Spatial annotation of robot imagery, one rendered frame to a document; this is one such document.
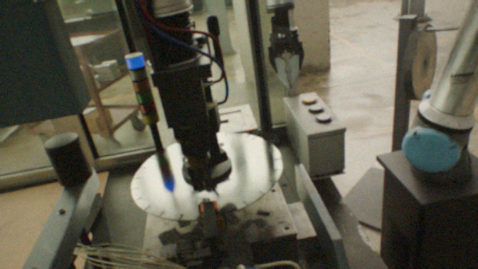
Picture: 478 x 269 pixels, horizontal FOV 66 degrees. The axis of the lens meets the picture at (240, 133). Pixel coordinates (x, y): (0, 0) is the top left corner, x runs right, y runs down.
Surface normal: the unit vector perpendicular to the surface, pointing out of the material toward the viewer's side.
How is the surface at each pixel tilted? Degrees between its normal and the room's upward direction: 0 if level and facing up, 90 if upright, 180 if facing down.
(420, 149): 98
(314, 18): 90
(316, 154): 90
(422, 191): 0
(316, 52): 89
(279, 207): 0
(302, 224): 0
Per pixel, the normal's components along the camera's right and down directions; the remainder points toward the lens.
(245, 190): -0.14, -0.88
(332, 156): 0.13, 0.44
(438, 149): -0.58, 0.55
